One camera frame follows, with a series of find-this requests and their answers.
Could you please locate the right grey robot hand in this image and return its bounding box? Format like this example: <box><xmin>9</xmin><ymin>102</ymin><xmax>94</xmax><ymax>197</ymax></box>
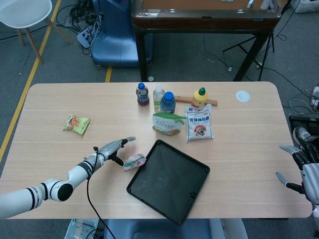
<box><xmin>275</xmin><ymin>141</ymin><xmax>319</xmax><ymax>204</ymax></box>

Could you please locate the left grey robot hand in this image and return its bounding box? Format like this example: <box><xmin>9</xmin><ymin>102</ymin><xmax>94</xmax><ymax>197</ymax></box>
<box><xmin>98</xmin><ymin>136</ymin><xmax>137</xmax><ymax>167</ymax></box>

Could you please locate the pink white snack packet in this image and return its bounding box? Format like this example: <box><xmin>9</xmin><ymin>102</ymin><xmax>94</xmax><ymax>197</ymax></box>
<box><xmin>123</xmin><ymin>152</ymin><xmax>147</xmax><ymax>172</ymax></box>

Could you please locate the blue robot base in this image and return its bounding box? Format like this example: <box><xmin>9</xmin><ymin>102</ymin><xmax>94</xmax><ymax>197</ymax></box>
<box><xmin>91</xmin><ymin>0</ymin><xmax>153</xmax><ymax>67</ymax></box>

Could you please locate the green snack packet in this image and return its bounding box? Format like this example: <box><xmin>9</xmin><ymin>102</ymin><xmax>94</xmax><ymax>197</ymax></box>
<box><xmin>62</xmin><ymin>114</ymin><xmax>91</xmax><ymax>135</ymax></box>

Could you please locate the black square plastic tray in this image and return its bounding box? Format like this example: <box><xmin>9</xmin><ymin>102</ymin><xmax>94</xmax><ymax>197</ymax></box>
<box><xmin>126</xmin><ymin>139</ymin><xmax>211</xmax><ymax>227</ymax></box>

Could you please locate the grey sneaker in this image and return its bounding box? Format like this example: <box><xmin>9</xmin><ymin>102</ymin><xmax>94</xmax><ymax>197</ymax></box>
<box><xmin>293</xmin><ymin>126</ymin><xmax>312</xmax><ymax>142</ymax></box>

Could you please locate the black floor crate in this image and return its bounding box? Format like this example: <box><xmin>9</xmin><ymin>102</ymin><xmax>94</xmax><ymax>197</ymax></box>
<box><xmin>289</xmin><ymin>115</ymin><xmax>319</xmax><ymax>140</ymax></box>

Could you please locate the white green corn starch bag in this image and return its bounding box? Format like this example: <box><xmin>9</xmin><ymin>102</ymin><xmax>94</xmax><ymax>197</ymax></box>
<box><xmin>152</xmin><ymin>112</ymin><xmax>187</xmax><ymax>136</ymax></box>

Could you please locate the cola bottle with blue cap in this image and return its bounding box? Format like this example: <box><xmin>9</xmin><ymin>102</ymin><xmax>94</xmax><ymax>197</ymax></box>
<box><xmin>136</xmin><ymin>83</ymin><xmax>150</xmax><ymax>107</ymax></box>

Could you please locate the small clear bottle white cap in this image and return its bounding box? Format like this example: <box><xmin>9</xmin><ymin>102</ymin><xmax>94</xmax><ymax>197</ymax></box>
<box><xmin>153</xmin><ymin>86</ymin><xmax>165</xmax><ymax>112</ymax></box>

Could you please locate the clear water bottle blue cap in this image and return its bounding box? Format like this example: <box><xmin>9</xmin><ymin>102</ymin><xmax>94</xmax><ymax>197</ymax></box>
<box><xmin>160</xmin><ymin>91</ymin><xmax>176</xmax><ymax>115</ymax></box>

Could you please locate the white power adapter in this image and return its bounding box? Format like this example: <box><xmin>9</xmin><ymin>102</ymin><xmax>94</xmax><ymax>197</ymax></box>
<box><xmin>311</xmin><ymin>86</ymin><xmax>319</xmax><ymax>110</ymax></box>

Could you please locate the wooden rolling pin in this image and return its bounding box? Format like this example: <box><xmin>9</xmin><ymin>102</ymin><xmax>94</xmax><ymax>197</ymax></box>
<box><xmin>173</xmin><ymin>95</ymin><xmax>218</xmax><ymax>106</ymax></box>

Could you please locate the white sugar bag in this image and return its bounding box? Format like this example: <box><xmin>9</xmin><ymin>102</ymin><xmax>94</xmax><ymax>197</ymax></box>
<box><xmin>184</xmin><ymin>104</ymin><xmax>214</xmax><ymax>143</ymax></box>

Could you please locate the blue robot torso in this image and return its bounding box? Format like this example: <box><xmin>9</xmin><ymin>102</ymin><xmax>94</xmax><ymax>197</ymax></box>
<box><xmin>103</xmin><ymin>219</ymin><xmax>249</xmax><ymax>239</ymax></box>

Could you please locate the yellow squeeze bottle green cap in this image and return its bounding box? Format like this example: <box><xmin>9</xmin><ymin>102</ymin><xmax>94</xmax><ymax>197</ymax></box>
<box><xmin>190</xmin><ymin>87</ymin><xmax>208</xmax><ymax>108</ymax></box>

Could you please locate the white power strip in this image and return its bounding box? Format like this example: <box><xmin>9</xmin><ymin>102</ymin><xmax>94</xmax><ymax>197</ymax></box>
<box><xmin>76</xmin><ymin>26</ymin><xmax>97</xmax><ymax>48</ymax></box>

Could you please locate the black tripod stand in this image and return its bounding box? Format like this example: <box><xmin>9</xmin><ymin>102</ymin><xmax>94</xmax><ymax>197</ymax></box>
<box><xmin>222</xmin><ymin>24</ymin><xmax>276</xmax><ymax>68</ymax></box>

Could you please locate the dark wooden mahjong table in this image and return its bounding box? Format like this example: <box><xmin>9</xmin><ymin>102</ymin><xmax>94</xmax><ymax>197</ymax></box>
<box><xmin>131</xmin><ymin>0</ymin><xmax>282</xmax><ymax>82</ymax></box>

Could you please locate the white chair with wooden legs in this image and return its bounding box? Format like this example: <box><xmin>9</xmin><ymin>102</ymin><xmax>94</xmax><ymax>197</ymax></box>
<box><xmin>0</xmin><ymin>0</ymin><xmax>74</xmax><ymax>64</ymax></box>

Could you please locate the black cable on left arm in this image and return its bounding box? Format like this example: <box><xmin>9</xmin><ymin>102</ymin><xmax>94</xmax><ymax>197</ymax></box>
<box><xmin>86</xmin><ymin>146</ymin><xmax>116</xmax><ymax>239</ymax></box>

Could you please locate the black floor cable bundle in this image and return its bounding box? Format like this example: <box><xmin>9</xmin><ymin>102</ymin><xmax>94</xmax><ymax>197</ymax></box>
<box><xmin>56</xmin><ymin>0</ymin><xmax>100</xmax><ymax>54</ymax></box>

